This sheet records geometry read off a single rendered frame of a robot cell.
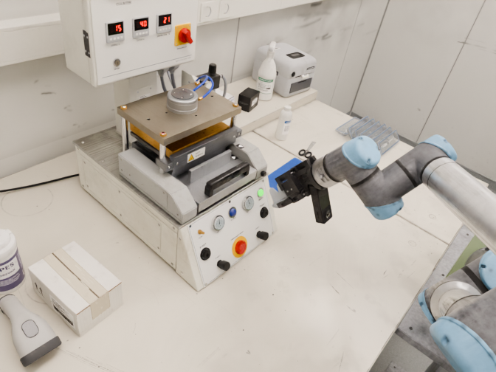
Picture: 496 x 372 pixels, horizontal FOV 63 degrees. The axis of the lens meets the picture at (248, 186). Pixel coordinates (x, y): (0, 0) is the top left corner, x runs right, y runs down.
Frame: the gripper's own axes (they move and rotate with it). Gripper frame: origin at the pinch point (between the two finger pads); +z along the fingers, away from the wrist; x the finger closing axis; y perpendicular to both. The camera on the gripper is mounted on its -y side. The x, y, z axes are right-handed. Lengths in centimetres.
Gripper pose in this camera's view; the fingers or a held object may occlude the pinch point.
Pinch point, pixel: (277, 206)
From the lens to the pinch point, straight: 115.3
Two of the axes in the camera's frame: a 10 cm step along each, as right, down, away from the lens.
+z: -5.5, 3.4, 7.7
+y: -5.2, -8.5, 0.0
